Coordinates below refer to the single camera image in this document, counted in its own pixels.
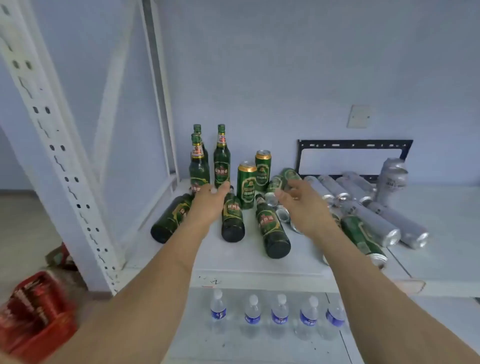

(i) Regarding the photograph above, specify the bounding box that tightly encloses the person's right hand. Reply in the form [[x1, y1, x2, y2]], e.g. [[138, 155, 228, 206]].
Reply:
[[274, 179, 341, 245]]

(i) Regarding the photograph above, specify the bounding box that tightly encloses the person's left hand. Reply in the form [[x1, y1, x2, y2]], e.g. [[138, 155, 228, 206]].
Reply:
[[185, 181, 232, 240]]

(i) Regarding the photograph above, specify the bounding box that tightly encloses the cluster of green beer cans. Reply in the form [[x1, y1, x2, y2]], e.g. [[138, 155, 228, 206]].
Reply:
[[236, 149, 389, 270]]

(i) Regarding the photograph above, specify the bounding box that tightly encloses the pile of silver beer cans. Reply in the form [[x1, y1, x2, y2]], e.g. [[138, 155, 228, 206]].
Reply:
[[303, 171, 431, 250]]

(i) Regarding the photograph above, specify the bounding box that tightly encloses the silver white-label beer can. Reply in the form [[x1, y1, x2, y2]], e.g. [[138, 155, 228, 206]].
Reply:
[[382, 157, 408, 172], [376, 166, 409, 208]]

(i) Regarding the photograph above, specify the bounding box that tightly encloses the white metal shelf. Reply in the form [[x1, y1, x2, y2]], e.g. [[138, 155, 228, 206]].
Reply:
[[0, 0, 480, 364]]

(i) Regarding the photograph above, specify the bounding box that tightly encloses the person's right forearm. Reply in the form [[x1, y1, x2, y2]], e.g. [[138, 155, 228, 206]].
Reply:
[[313, 223, 480, 364]]

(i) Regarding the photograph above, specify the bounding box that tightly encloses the person's left forearm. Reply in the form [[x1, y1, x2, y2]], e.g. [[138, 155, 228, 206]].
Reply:
[[37, 221, 213, 364]]

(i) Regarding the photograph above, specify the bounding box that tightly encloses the clear water bottle blue label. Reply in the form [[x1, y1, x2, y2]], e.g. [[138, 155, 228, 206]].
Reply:
[[209, 288, 228, 335], [320, 298, 347, 340], [296, 295, 320, 340], [270, 293, 290, 338], [243, 294, 262, 338]]

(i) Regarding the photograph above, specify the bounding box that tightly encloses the red plastic crate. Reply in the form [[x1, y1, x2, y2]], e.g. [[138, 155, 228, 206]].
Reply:
[[0, 270, 79, 363]]

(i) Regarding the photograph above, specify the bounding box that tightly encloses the black metal wall bracket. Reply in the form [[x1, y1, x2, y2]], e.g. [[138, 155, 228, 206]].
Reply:
[[295, 139, 414, 184]]

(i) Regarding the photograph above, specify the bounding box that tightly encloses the white blank wall plate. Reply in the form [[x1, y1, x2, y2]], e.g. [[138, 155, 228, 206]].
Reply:
[[346, 104, 372, 130]]

